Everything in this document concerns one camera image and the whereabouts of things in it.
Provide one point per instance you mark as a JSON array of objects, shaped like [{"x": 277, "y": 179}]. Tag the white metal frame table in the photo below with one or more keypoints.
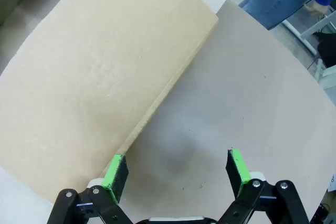
[{"x": 296, "y": 31}]

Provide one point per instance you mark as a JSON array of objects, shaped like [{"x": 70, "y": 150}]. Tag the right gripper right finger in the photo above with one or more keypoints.
[{"x": 240, "y": 171}]

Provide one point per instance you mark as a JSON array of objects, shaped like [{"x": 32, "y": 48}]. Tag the person's left hand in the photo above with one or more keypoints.
[{"x": 316, "y": 8}]

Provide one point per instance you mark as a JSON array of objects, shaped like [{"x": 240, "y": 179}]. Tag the white printed label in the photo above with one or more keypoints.
[{"x": 332, "y": 182}]

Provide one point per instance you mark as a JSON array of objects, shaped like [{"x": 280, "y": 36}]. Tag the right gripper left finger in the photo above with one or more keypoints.
[{"x": 115, "y": 179}]

